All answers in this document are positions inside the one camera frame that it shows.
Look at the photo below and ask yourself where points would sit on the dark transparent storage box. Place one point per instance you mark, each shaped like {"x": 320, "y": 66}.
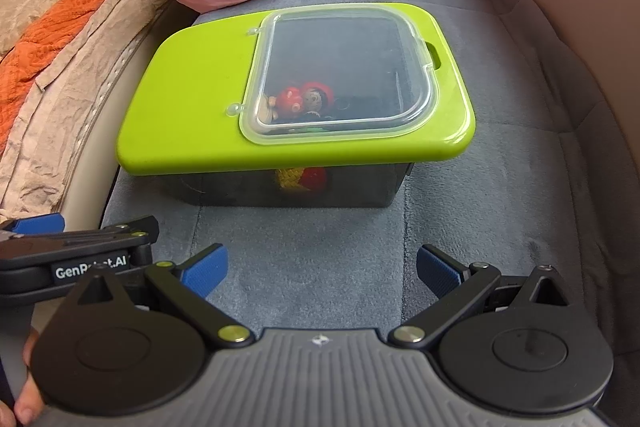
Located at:
{"x": 225, "y": 187}

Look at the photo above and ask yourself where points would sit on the orange knitted towel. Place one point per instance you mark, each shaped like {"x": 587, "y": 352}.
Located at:
{"x": 55, "y": 22}

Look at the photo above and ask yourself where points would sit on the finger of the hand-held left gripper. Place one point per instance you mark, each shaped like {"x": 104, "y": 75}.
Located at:
{"x": 125, "y": 232}
{"x": 40, "y": 224}

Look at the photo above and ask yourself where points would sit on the grey plush mat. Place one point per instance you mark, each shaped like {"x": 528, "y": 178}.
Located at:
{"x": 325, "y": 247}

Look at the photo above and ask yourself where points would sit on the lime green box lid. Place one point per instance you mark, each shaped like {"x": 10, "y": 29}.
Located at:
{"x": 200, "y": 107}

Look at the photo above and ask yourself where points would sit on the person's left hand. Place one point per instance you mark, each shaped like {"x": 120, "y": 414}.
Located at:
{"x": 27, "y": 404}

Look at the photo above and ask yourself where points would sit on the red knitted ball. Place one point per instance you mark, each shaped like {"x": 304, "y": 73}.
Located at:
{"x": 315, "y": 179}

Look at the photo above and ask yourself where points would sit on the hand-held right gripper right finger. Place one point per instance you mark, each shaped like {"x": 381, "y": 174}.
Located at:
{"x": 440, "y": 274}

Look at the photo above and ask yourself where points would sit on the yellow knitted toy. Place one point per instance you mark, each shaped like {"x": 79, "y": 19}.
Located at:
{"x": 287, "y": 179}

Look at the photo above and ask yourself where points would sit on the white toy piece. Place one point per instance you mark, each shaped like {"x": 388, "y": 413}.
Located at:
{"x": 264, "y": 108}

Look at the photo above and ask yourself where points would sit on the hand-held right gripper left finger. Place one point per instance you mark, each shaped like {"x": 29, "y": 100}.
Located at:
{"x": 205, "y": 272}

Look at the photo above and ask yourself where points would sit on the beige wrinkled cloth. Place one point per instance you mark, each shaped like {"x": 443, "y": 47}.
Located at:
{"x": 55, "y": 107}

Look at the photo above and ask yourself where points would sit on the doll with red hat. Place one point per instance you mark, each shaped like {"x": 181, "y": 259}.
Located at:
{"x": 317, "y": 97}

